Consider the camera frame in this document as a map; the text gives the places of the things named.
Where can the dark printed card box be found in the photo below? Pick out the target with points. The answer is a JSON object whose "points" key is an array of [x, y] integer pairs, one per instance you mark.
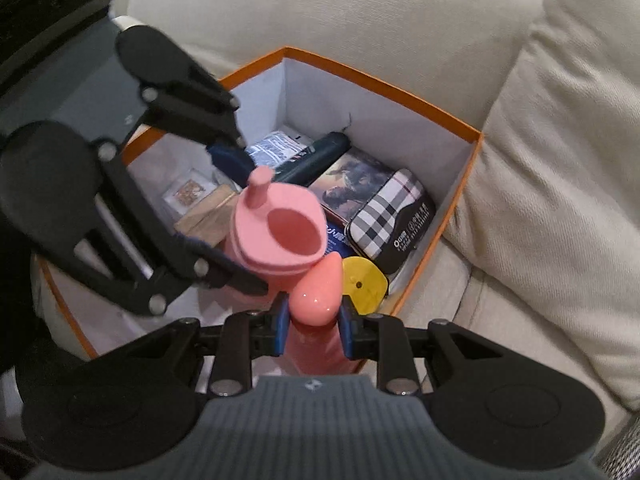
{"points": [[345, 180]]}

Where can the orange cardboard box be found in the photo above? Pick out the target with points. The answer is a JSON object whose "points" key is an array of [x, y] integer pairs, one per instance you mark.
{"points": [[380, 95]]}

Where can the clear plastic box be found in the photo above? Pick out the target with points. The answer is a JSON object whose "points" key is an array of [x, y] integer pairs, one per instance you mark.
{"points": [[187, 192]]}

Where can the brown cube box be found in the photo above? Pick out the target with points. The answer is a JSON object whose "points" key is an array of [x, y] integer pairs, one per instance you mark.
{"points": [[205, 220]]}

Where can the yellow tape measure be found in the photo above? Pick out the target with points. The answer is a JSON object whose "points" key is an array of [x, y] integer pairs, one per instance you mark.
{"points": [[367, 280]]}

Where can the pink lotion bottle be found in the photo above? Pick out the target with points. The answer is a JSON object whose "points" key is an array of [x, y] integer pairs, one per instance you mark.
{"points": [[317, 290]]}

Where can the beige sofa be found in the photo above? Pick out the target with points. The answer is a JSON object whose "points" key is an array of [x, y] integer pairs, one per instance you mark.
{"points": [[350, 20]]}

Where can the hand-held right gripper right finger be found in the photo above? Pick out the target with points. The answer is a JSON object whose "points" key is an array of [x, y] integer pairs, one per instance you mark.
{"points": [[346, 330]]}

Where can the white printed packet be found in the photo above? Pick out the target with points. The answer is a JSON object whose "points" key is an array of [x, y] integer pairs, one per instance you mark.
{"points": [[275, 149]]}

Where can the pink plastic cup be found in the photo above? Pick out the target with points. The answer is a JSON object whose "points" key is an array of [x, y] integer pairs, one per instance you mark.
{"points": [[250, 240]]}

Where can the plaid hard case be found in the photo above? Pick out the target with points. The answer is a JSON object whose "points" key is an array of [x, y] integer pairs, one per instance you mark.
{"points": [[385, 210]]}

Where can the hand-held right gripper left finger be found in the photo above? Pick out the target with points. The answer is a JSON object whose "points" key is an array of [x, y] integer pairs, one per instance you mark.
{"points": [[282, 327]]}

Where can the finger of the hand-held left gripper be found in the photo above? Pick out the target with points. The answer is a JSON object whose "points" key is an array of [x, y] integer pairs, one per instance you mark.
{"points": [[231, 162], [235, 276]]}

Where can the dark green shampoo bottle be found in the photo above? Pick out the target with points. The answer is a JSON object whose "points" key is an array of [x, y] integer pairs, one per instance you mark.
{"points": [[320, 155]]}

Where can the beige pillow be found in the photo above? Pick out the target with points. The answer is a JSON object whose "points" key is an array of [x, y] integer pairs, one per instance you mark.
{"points": [[575, 160]]}

